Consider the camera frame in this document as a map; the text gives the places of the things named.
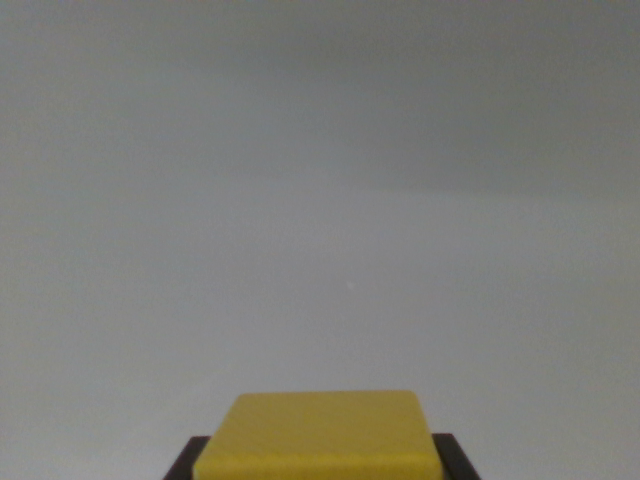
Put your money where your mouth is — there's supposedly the grey plastic bin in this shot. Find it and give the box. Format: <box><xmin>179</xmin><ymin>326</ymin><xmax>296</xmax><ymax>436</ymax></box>
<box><xmin>0</xmin><ymin>0</ymin><xmax>640</xmax><ymax>480</ymax></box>

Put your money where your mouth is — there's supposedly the yellow cube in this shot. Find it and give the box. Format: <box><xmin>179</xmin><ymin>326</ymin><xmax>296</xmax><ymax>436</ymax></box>
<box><xmin>192</xmin><ymin>390</ymin><xmax>446</xmax><ymax>480</ymax></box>

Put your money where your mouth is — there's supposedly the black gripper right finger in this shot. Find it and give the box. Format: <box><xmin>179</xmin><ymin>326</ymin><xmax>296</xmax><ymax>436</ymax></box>
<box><xmin>431</xmin><ymin>432</ymin><xmax>484</xmax><ymax>480</ymax></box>

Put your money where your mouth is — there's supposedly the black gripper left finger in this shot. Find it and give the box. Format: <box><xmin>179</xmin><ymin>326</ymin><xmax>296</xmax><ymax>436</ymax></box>
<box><xmin>161</xmin><ymin>435</ymin><xmax>212</xmax><ymax>480</ymax></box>

